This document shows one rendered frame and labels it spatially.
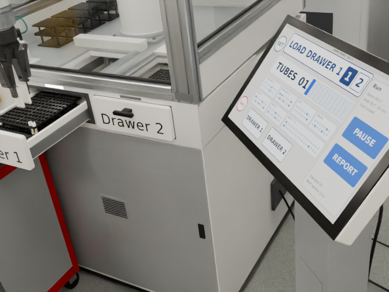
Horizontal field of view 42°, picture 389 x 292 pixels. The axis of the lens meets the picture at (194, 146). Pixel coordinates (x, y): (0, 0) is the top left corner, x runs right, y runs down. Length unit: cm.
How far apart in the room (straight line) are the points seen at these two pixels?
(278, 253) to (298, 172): 131
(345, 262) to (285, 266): 99
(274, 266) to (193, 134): 93
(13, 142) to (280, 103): 78
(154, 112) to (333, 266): 66
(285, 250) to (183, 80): 113
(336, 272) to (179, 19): 75
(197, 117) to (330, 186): 60
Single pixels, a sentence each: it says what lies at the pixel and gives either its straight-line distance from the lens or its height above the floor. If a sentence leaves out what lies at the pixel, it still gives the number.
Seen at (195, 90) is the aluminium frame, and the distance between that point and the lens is 143.
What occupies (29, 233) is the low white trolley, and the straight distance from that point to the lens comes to 199.
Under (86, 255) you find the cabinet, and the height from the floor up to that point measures 15.
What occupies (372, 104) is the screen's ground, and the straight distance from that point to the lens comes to 98.
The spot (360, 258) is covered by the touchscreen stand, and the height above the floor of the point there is 69.
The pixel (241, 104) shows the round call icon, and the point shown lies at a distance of 127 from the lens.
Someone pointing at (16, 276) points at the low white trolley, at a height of 31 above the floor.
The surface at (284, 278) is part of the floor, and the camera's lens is 221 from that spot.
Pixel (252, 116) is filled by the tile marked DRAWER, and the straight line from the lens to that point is 122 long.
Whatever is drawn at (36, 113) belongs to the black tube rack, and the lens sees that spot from 171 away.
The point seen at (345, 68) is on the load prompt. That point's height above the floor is 116.
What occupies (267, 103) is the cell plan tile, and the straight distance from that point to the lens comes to 119.
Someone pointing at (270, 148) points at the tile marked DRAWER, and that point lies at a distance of 112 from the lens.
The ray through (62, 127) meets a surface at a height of 87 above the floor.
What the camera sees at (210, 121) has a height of 86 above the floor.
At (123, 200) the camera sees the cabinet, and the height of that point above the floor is 52.
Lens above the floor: 158
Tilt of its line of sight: 30 degrees down
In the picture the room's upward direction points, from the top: 7 degrees counter-clockwise
